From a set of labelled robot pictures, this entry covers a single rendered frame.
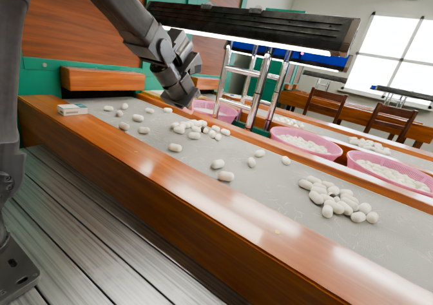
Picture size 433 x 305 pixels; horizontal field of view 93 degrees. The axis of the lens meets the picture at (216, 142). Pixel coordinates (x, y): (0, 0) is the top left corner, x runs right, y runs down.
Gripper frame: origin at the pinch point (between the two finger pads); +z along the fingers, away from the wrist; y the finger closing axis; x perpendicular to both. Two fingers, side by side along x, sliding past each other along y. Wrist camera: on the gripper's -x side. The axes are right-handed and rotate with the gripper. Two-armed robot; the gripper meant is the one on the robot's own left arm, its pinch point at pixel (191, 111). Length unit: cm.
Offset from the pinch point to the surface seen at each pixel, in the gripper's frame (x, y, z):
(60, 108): 20.1, 21.3, -18.1
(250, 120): -11.1, -13.6, 14.4
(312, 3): -462, 91, 258
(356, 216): 9.5, -48.9, -1.8
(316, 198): 9.5, -41.5, -1.7
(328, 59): -57, -27, 25
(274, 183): 10.0, -32.3, -0.1
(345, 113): -171, -48, 213
